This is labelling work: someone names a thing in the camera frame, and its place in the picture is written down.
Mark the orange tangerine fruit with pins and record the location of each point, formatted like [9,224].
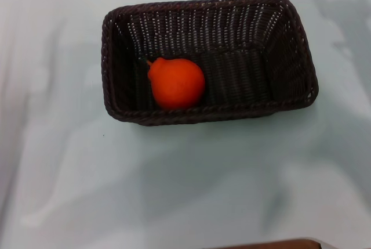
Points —
[176,83]

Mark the dark brown woven basket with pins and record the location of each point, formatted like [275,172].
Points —
[232,57]

